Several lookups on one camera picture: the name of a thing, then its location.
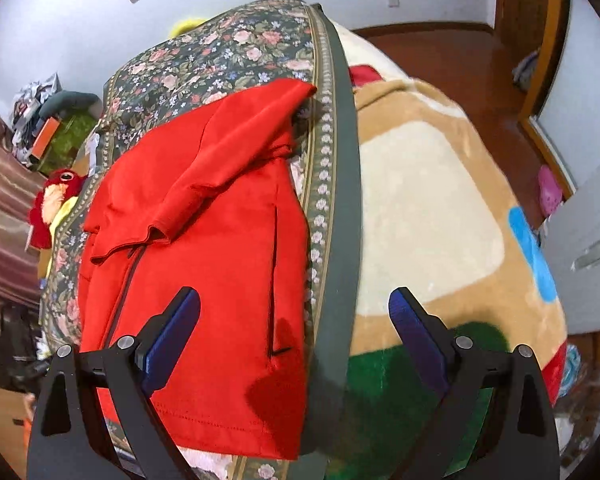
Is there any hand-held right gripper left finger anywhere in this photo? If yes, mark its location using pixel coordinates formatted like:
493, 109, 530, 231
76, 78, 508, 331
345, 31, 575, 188
26, 286, 202, 480

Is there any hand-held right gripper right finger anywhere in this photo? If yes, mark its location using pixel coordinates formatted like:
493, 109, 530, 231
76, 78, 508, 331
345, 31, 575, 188
387, 286, 561, 480

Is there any red zip jacket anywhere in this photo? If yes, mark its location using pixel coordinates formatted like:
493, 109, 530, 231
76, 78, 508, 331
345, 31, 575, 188
77, 79, 318, 461

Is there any beige plush blanket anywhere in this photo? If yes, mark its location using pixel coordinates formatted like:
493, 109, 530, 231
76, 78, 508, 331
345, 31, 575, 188
300, 20, 570, 480

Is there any red plush toy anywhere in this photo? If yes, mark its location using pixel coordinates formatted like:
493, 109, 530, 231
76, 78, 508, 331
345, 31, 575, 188
27, 169, 89, 251

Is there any brown cardboard box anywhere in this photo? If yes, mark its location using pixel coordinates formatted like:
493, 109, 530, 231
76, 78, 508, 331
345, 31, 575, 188
0, 382, 34, 462

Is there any pink slipper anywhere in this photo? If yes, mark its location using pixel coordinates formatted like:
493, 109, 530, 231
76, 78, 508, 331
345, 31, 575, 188
537, 165, 564, 217

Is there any white cabinet door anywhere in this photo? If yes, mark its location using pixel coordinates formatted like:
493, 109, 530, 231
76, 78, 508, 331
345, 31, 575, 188
540, 135, 600, 337

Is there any striped brown curtain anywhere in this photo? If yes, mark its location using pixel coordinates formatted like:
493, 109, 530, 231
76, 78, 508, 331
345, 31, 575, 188
0, 80, 49, 336

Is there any green patterned cloth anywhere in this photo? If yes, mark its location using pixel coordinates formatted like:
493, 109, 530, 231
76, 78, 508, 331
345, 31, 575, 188
37, 110, 102, 176

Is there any orange box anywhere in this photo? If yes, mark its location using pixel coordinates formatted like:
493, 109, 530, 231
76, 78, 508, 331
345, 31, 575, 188
32, 117, 64, 162

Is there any grey pillow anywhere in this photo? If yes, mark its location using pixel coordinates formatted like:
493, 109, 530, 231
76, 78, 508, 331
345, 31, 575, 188
42, 90, 104, 117

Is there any pile of clutter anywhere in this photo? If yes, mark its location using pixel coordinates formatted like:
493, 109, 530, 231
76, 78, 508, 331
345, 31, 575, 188
10, 74, 62, 161

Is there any dark floral blanket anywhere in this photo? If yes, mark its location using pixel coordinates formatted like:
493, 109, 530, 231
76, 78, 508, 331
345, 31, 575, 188
40, 0, 363, 480

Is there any grey cloth heap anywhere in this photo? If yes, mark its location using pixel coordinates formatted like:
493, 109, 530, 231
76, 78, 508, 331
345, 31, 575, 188
512, 50, 542, 87

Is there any yellow plush object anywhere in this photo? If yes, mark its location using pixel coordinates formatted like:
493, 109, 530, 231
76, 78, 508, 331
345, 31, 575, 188
169, 17, 209, 39

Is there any brown wooden door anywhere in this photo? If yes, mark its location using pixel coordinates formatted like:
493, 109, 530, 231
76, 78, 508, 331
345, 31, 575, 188
495, 0, 563, 61

